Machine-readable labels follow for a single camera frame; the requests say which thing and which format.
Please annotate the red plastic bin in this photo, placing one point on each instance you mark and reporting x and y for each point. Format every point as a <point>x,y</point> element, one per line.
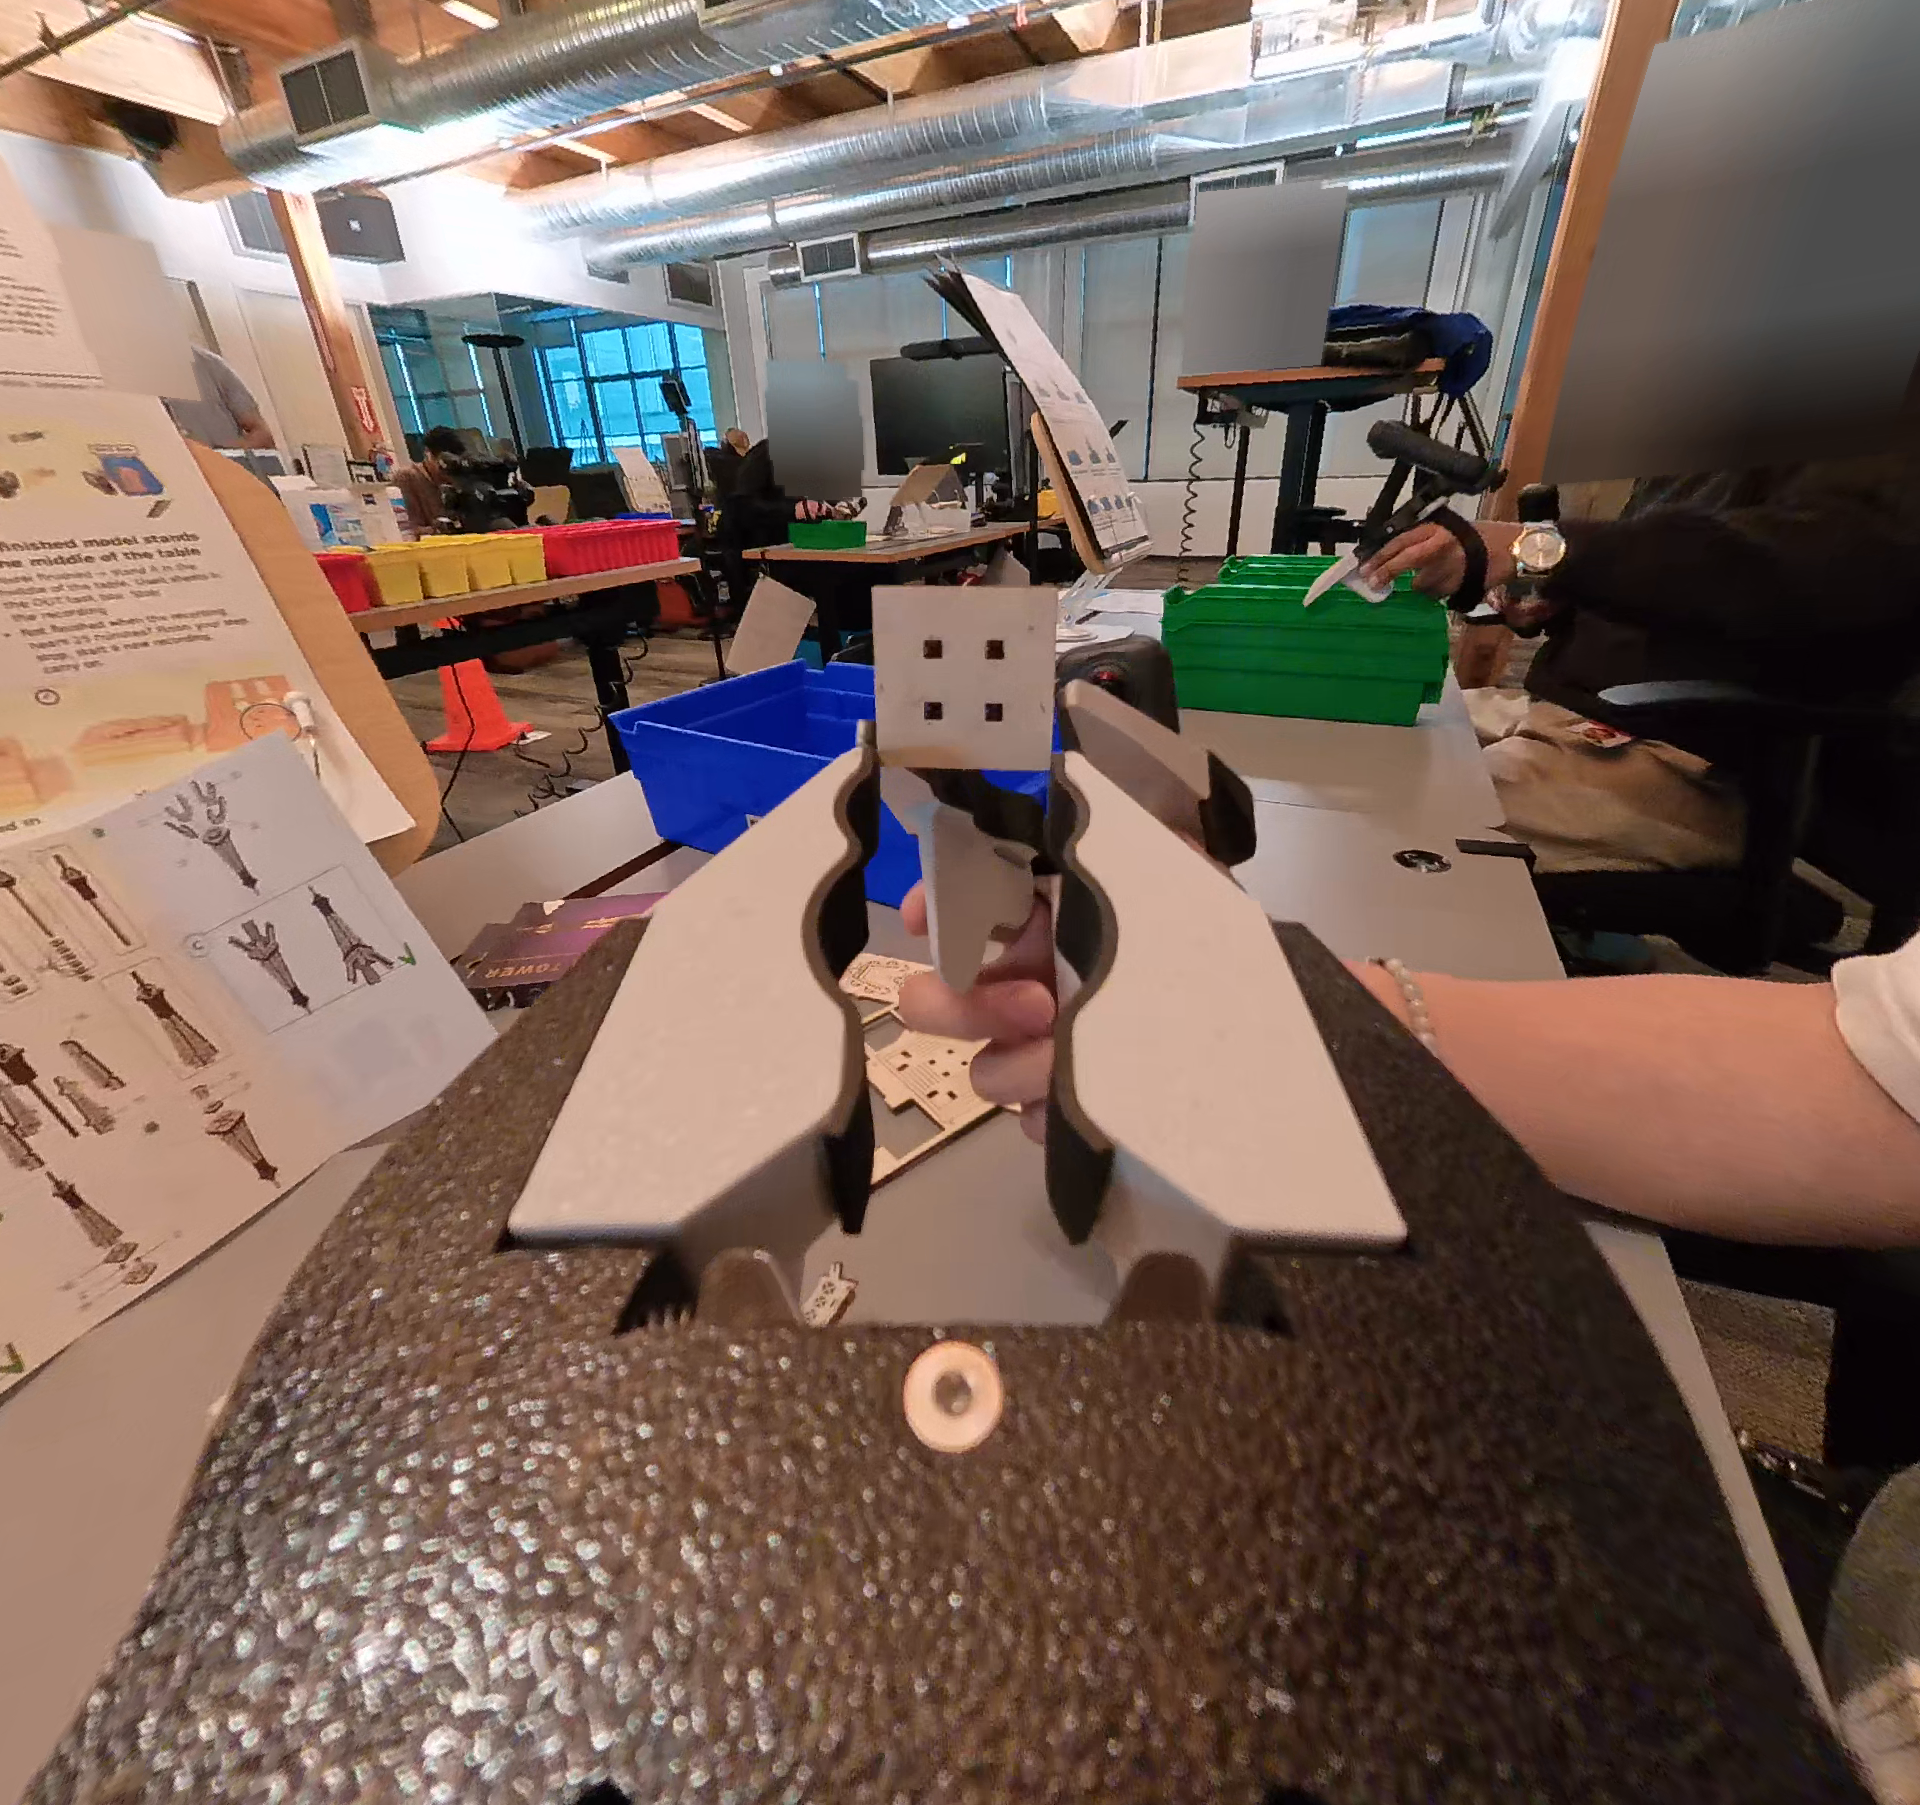
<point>607,545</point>

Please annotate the orange traffic cone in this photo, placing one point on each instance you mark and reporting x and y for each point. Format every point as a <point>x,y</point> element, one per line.
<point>473,710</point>

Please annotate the person's right forearm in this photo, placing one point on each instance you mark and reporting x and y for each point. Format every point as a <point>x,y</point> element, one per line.
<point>1650,1085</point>

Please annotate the stack of green bins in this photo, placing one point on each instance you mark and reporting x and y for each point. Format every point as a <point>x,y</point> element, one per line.
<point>1290,650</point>

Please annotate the plywood sheet with tower parts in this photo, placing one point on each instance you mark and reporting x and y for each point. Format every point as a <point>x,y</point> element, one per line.
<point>939,1085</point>

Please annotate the purple puzzle box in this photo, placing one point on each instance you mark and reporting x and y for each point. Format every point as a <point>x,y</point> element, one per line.
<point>555,942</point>

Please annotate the yellow plastic bin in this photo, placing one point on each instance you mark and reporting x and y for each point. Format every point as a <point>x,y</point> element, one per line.
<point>450,569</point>

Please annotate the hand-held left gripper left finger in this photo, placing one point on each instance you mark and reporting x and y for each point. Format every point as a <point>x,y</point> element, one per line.
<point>705,1069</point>

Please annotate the document stand with poster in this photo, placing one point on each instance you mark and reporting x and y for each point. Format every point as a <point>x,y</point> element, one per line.
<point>1072,411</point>

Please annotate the wooden support post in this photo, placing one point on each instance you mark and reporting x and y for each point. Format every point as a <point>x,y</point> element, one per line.
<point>1589,185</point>

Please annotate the standing desk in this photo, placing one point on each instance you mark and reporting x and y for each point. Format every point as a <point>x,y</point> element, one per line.
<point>1304,380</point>

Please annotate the blue plastic bin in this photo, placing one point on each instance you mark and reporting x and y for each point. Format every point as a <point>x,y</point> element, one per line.
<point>720,764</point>

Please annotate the blue bag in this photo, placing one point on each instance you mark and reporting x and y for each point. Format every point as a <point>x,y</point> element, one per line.
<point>1418,335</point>

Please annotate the folded assembly instruction booklet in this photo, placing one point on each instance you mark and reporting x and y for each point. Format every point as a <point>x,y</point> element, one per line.
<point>179,1025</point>

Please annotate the task instruction poster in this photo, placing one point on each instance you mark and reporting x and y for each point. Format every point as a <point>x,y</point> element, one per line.
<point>122,590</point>

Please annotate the person's right hand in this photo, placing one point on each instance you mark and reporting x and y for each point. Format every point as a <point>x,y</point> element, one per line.
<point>991,1032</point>

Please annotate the silver ventilation duct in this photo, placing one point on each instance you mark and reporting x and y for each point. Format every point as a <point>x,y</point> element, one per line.
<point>599,51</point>

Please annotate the grey desk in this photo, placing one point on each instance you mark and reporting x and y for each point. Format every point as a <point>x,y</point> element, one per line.
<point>1351,815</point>

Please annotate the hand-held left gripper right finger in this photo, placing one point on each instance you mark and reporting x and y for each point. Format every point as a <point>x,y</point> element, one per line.
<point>1229,1085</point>

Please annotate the wooden tower base model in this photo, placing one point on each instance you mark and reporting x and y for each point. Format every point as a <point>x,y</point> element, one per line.
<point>959,747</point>

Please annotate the black office chair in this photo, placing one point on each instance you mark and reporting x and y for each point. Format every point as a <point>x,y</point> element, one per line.
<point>1786,815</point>

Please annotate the black monitor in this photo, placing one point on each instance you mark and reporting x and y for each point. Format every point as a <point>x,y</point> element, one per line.
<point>939,411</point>

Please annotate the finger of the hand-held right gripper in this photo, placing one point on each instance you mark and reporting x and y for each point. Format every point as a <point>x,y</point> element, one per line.
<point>1141,756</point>

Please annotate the white clip peg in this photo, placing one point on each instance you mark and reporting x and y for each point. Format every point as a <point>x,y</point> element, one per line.
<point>300,724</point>

